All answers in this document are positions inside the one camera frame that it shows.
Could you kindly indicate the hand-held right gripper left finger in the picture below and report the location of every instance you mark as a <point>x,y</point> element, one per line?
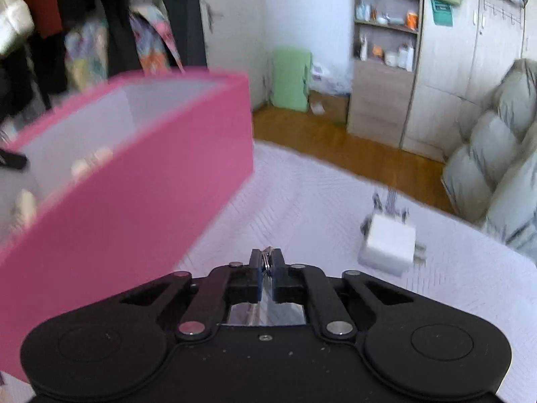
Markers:
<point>261,281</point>

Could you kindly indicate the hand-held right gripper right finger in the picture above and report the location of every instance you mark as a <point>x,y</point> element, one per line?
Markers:
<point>273,281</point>

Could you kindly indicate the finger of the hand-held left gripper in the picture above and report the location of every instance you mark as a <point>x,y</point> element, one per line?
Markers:
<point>12,159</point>

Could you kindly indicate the cream remote control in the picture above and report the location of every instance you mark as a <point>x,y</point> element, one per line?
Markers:
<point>90,163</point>

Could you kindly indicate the pink cardboard box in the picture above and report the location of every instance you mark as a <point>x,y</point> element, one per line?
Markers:
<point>147,201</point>

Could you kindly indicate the white remote control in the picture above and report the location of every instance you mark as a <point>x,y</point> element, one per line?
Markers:
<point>26,210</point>

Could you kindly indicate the white charger adapter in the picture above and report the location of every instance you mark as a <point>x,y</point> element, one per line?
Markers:
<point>388,243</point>

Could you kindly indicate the cream fluffy garment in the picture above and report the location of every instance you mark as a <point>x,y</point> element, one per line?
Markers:
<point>12,21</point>

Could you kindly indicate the black hanging garment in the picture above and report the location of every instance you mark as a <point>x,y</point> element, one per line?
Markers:
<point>96,29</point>

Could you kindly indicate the red garment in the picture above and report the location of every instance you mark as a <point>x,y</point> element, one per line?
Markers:
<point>42,2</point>

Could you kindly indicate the floral quilt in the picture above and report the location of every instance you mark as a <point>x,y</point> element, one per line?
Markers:
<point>126,46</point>

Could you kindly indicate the brown cardboard box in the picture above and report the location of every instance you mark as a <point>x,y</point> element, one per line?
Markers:
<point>329,107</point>

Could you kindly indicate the green folding table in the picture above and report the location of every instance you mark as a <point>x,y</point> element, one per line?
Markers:
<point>291,79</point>

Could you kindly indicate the dark grey hanging garment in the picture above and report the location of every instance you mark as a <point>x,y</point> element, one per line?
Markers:
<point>184,16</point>

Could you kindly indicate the wooden shelf cabinet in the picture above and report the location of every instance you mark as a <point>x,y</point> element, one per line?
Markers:
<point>379,71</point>

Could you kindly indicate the white door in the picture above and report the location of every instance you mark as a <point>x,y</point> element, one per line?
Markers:
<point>230,37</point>

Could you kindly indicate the white jar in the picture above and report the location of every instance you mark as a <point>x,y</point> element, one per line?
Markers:
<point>391,58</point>

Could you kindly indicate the orange jar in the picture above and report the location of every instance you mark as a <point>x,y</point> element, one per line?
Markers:
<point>378,51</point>

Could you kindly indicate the grey-green puffer jacket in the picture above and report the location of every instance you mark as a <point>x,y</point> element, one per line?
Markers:
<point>499,159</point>

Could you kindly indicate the white bottle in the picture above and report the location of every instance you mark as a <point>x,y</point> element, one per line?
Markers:
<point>406,56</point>

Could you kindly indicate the light wooden wardrobe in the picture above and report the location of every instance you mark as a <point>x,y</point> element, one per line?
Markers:
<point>465,63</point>

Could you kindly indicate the wall hook rack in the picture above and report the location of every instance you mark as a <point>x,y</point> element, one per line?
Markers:
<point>503,10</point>

